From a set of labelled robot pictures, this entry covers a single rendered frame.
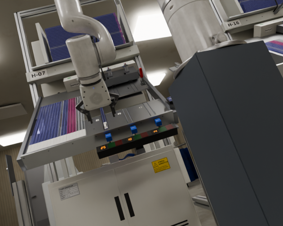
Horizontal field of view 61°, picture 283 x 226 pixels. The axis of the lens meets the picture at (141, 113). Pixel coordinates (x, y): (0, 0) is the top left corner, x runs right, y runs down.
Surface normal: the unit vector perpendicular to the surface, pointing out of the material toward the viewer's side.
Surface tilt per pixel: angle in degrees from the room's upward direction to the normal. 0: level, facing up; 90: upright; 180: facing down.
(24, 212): 90
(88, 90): 128
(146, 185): 90
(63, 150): 133
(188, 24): 90
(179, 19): 90
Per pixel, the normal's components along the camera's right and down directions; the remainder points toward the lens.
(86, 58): 0.42, 0.36
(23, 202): 0.05, -0.28
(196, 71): -0.93, 0.23
